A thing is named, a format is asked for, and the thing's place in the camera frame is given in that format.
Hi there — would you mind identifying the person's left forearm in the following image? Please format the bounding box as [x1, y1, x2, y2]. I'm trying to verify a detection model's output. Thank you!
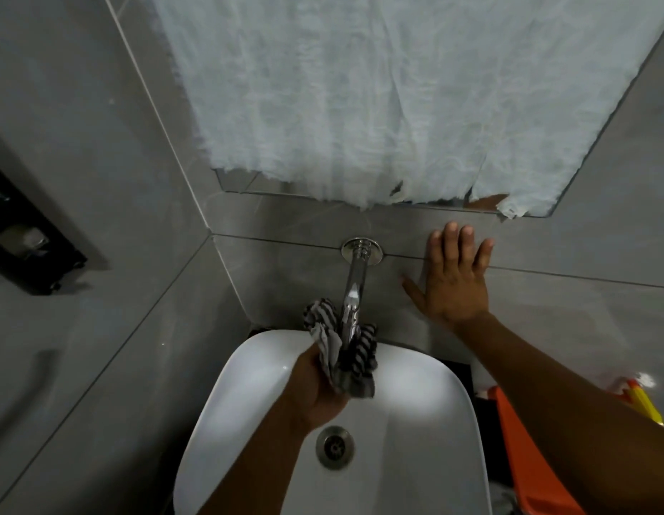
[198, 394, 318, 515]

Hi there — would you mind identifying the wall mirror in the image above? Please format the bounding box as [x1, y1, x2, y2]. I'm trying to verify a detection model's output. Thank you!
[104, 0, 664, 219]

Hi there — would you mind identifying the chrome wall faucet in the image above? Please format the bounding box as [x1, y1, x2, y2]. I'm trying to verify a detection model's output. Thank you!
[339, 237, 384, 371]

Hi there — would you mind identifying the person's left hand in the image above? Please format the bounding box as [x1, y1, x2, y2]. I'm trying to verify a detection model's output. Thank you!
[287, 342, 350, 431]

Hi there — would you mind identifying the black wall holder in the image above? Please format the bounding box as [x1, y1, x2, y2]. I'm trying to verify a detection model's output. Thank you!
[0, 158, 89, 296]

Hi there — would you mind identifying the person's right forearm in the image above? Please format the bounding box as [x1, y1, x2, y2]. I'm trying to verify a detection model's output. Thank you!
[454, 311, 664, 515]

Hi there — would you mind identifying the yellow spray bottle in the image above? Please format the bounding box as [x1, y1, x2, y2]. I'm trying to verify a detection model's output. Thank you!
[611, 372, 664, 425]

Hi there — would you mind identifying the white ceramic sink basin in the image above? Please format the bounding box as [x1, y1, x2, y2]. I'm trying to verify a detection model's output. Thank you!
[173, 330, 493, 515]

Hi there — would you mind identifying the striped grey cleaning cloth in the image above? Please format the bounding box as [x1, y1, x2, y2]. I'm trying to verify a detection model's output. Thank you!
[303, 298, 379, 399]

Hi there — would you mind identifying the chrome sink drain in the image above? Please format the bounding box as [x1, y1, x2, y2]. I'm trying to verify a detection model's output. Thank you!
[316, 426, 356, 471]

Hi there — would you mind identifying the orange plastic bin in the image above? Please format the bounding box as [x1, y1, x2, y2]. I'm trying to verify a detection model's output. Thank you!
[493, 386, 586, 515]

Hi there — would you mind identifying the person's right hand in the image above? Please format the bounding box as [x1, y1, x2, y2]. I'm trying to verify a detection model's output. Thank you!
[402, 221, 495, 327]

